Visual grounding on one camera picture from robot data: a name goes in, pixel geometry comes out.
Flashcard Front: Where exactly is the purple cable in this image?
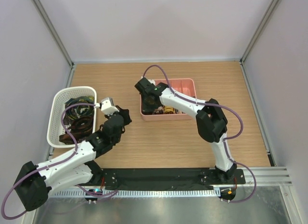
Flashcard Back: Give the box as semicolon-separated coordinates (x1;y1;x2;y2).
1;102;118;220
143;65;257;204

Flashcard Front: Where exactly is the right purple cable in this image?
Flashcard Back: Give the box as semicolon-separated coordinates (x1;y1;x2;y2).
143;65;257;204

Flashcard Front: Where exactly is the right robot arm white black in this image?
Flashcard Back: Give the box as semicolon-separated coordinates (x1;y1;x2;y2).
135;77;237;184

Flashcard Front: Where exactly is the aluminium frame post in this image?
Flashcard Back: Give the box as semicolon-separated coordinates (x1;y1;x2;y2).
240;0;287;64
28;0;74;68

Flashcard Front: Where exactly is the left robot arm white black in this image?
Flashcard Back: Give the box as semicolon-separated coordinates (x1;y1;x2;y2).
14;105;132;211

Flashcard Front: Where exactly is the left aluminium frame post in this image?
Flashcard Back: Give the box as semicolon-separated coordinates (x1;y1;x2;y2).
28;0;74;68

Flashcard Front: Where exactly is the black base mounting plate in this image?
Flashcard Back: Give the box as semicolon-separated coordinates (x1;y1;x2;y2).
102;168;246;191

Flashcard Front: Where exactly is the dark red patterned tie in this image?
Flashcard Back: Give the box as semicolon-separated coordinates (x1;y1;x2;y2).
141;96;159;115

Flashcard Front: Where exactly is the right aluminium frame post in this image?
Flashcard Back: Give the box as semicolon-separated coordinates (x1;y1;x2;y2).
240;0;287;64

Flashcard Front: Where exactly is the perforated metal cable rail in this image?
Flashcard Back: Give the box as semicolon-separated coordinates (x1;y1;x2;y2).
51;187;220;198

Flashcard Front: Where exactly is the rolled yellow tie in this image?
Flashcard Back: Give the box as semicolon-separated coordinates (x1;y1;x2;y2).
164;106;175;114

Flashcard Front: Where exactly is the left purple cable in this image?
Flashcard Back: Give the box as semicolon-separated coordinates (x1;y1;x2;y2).
1;102;118;220

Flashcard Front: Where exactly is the white perforated plastic basket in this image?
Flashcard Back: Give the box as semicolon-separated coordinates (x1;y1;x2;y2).
47;86;97;148

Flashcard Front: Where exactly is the rolled white floral tie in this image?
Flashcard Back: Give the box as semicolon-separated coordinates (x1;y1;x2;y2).
175;109;183;114

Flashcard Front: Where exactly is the pink divided organizer tray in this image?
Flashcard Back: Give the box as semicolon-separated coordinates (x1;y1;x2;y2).
140;78;196;121

